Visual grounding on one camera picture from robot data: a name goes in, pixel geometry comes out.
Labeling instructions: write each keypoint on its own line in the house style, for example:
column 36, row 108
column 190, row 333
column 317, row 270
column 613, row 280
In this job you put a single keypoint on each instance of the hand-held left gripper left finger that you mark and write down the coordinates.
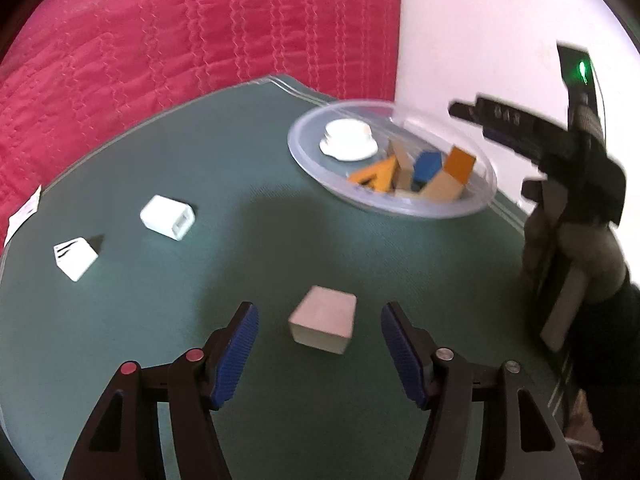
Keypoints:
column 235, row 355

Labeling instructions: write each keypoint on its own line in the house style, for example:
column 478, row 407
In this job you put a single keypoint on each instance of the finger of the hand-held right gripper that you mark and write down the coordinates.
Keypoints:
column 505, row 112
column 520, row 142

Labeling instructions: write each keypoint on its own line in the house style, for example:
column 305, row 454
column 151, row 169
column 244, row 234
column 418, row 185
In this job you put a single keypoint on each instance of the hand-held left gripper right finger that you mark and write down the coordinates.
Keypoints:
column 400, row 355

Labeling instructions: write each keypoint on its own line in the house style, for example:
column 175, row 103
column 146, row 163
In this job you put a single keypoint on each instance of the plain wooden rectangular block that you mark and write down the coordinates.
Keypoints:
column 325, row 315

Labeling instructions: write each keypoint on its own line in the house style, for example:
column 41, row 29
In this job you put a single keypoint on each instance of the orange black-striped triangular block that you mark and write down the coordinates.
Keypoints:
column 380, row 175

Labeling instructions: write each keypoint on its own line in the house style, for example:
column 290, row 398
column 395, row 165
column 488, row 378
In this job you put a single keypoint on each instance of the white round cap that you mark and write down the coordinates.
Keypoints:
column 350, row 132

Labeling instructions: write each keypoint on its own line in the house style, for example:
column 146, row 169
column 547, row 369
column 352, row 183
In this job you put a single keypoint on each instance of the clear plastic container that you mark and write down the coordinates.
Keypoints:
column 310, row 145

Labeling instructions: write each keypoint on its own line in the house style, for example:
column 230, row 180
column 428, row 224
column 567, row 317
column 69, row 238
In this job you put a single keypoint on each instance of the person's right forearm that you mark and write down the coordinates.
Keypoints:
column 615, row 360

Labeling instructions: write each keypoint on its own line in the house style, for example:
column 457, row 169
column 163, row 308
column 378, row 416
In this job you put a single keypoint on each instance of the person's right hand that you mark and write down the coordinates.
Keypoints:
column 600, row 255

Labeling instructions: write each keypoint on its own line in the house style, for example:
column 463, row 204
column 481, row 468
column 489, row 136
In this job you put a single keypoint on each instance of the orange-faced wooden block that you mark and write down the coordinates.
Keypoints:
column 460, row 162

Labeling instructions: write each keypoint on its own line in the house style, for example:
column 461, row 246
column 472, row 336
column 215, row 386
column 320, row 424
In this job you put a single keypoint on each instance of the blue block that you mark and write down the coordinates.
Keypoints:
column 427, row 165

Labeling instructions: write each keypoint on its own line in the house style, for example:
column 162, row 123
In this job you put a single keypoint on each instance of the light tan wooden block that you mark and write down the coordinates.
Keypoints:
column 402, row 160

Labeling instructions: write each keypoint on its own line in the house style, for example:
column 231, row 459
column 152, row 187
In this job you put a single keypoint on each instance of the white hollow rectangular block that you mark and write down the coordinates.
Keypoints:
column 160, row 215

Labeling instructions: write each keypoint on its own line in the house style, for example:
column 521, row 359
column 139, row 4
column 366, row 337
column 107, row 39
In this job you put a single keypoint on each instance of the white black-striped triangular block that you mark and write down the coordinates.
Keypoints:
column 75, row 260

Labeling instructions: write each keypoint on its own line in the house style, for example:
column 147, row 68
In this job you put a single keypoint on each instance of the white paper packet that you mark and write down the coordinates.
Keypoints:
column 22, row 215

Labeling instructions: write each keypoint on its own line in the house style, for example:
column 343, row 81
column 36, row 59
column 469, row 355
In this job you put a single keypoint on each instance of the red quilted blanket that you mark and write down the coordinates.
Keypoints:
column 150, row 35

